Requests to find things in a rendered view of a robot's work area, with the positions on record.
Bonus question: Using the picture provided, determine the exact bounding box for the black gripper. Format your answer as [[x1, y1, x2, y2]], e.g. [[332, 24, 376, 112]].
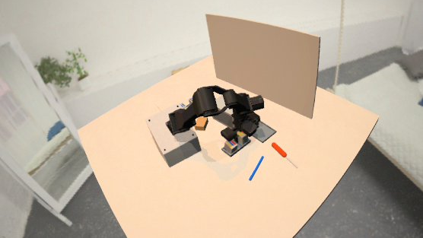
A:
[[221, 113, 260, 143]]

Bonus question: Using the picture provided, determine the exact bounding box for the tan flat panel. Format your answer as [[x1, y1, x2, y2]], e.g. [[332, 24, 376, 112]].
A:
[[205, 14, 321, 119]]

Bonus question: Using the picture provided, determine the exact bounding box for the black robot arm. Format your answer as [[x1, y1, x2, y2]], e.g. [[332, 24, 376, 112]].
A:
[[165, 85, 264, 137]]

